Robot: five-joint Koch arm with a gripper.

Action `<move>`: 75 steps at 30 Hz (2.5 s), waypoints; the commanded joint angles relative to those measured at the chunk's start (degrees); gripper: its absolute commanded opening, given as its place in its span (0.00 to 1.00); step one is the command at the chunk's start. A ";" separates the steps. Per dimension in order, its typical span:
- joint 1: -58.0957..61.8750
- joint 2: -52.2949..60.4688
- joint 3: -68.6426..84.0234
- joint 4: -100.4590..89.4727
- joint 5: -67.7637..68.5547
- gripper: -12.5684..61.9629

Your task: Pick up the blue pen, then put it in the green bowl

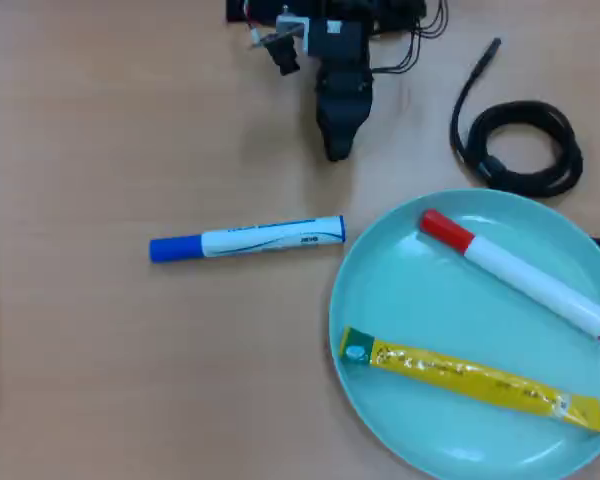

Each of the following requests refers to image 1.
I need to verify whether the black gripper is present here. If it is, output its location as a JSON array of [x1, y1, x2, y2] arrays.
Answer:
[[306, 17, 375, 163]]

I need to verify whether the blue capped marker pen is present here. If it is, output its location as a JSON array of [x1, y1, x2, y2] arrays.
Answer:
[[148, 214, 347, 264]]

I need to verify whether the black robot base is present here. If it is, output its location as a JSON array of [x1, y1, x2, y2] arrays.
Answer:
[[224, 0, 427, 37]]

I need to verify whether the green bowl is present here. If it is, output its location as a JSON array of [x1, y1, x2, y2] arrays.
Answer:
[[328, 188, 600, 480]]

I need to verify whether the red capped marker pen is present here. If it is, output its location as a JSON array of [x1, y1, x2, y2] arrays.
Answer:
[[418, 208, 600, 341]]

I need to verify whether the yellow sachet stick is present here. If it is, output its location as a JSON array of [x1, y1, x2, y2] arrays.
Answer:
[[338, 325, 600, 434]]

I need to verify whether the small wrist camera board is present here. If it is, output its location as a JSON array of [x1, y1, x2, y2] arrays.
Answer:
[[244, 4, 311, 77]]

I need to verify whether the coiled thick black cable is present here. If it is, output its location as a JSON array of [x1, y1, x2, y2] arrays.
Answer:
[[448, 37, 585, 199]]

